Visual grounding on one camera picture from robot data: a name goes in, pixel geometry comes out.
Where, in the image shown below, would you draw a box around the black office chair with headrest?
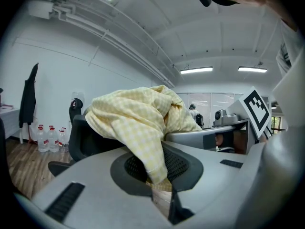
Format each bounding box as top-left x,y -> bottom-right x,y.
69,98 -> 84,128

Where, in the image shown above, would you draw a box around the person's white shirt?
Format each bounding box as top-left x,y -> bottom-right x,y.
275,19 -> 305,77

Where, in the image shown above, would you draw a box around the white ceiling air unit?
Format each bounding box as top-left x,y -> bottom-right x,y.
27,0 -> 57,20

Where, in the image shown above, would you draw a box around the glass partition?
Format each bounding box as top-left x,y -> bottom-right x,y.
177,92 -> 245,128

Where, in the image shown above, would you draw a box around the white desk with panel side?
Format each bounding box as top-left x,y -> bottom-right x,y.
0,107 -> 23,145

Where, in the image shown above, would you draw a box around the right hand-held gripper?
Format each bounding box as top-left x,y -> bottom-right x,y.
163,86 -> 273,150

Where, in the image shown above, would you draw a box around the white ceiling pipes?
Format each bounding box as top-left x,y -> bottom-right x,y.
51,0 -> 176,88

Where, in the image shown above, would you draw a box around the black mesh office chair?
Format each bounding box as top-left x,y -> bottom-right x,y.
47,114 -> 126,177

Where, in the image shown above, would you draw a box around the person's right hand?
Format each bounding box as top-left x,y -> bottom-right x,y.
215,130 -> 248,154

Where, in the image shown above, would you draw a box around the wooden coat rack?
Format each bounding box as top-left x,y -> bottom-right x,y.
20,124 -> 35,145

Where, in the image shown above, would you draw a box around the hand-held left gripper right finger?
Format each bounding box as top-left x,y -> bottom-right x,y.
163,141 -> 270,229

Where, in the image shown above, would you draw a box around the black coat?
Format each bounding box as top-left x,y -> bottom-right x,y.
19,62 -> 39,128

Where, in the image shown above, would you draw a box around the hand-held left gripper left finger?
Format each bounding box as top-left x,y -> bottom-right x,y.
21,146 -> 173,229

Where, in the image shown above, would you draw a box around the clear water jug red cap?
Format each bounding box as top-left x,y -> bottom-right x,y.
58,127 -> 70,152
47,125 -> 60,153
37,125 -> 50,153

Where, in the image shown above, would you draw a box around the yellow checked clothes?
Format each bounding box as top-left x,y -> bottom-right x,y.
84,84 -> 203,186

